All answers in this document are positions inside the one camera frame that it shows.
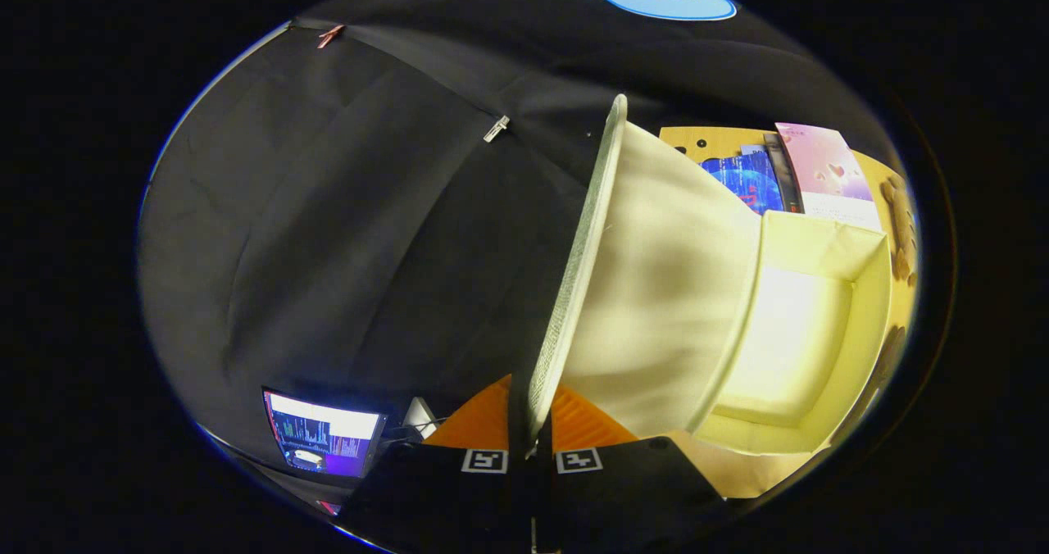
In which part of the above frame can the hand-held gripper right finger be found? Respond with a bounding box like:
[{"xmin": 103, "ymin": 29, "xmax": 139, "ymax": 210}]
[{"xmin": 538, "ymin": 385, "xmax": 730, "ymax": 554}]

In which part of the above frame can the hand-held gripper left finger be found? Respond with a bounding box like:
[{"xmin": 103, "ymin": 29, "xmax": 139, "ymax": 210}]
[{"xmin": 336, "ymin": 374, "xmax": 535, "ymax": 554}]

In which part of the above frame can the cream fabric storage box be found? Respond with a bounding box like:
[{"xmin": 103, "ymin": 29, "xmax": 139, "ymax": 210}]
[{"xmin": 526, "ymin": 93, "xmax": 894, "ymax": 458}]

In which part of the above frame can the small white object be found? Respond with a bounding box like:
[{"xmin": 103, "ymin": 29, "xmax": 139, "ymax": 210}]
[{"xmin": 402, "ymin": 397, "xmax": 439, "ymax": 440}]

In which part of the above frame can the computer monitor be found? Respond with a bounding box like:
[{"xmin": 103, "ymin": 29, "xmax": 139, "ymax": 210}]
[{"xmin": 261, "ymin": 388, "xmax": 388, "ymax": 479}]

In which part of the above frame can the blue book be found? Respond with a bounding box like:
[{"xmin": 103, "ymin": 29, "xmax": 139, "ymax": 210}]
[{"xmin": 701, "ymin": 146, "xmax": 785, "ymax": 216}]

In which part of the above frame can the dark thin book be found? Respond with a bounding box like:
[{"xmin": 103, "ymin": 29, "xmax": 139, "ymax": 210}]
[{"xmin": 764, "ymin": 132, "xmax": 806, "ymax": 213}]

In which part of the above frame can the pink book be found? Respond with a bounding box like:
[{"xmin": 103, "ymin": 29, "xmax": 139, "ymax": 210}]
[{"xmin": 774, "ymin": 122, "xmax": 883, "ymax": 233}]

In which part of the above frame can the brown bread plush toy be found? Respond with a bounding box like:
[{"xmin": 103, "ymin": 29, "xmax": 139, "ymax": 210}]
[{"xmin": 879, "ymin": 175, "xmax": 916, "ymax": 283}]

